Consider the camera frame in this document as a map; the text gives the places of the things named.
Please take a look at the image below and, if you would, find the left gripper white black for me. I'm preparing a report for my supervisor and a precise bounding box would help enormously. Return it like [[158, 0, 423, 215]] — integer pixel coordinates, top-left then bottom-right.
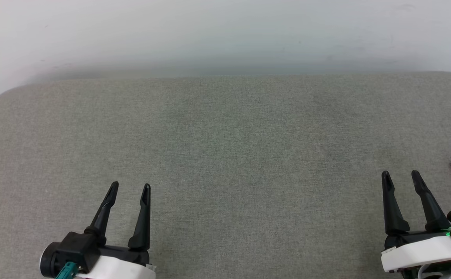
[[78, 181, 156, 279]]

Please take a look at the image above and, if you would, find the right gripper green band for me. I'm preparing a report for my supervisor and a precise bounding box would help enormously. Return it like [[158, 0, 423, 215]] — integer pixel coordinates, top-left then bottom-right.
[[380, 170, 451, 272]]

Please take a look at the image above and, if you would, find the grey fabric sofa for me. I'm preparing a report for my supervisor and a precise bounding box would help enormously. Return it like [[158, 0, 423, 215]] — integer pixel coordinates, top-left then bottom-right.
[[0, 72, 451, 279]]

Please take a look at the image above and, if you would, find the teal cable connector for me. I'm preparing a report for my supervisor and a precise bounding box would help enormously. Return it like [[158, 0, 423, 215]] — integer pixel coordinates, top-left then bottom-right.
[[55, 262, 78, 279]]

